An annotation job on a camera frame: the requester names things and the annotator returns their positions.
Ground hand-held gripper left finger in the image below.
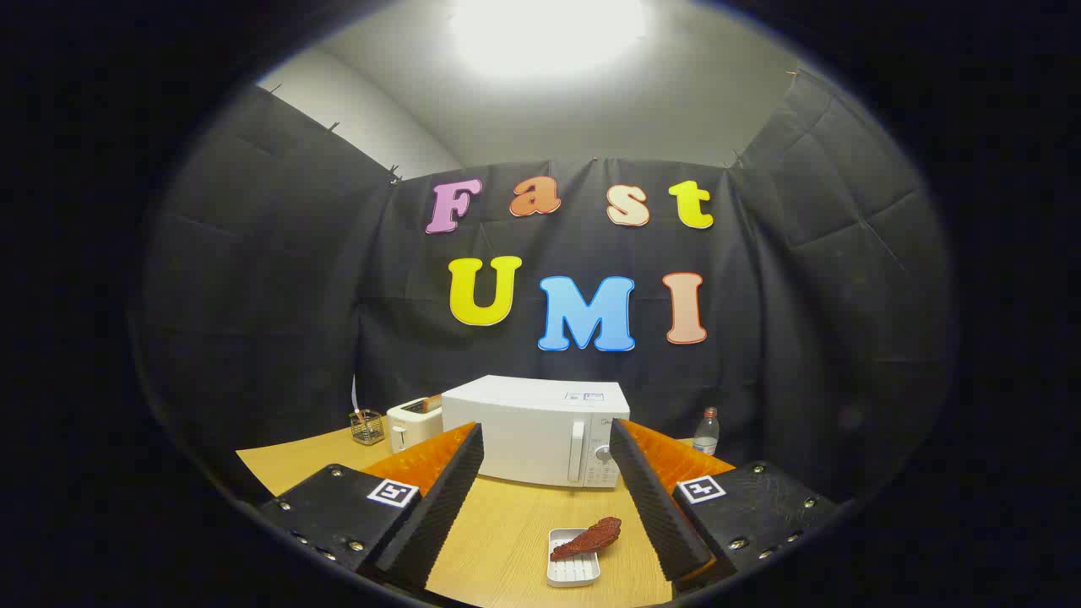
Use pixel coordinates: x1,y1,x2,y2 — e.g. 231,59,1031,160
258,422,485,592

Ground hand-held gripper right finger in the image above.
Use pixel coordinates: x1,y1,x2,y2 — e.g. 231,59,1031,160
610,418,845,584

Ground red-brown meat piece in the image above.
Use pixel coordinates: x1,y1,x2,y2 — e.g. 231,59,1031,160
551,517,622,562

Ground white toaster oven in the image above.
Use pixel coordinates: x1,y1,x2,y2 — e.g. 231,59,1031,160
441,375,631,489

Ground white pop-up toaster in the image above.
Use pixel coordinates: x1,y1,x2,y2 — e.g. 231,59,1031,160
387,397,443,453

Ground clear plastic water bottle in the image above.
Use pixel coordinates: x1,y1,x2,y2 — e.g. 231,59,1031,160
693,407,720,457

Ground white rectangular tray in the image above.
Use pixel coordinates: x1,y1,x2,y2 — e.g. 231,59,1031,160
546,528,601,588

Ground black backdrop cloth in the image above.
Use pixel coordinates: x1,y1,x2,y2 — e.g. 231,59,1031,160
135,68,959,508

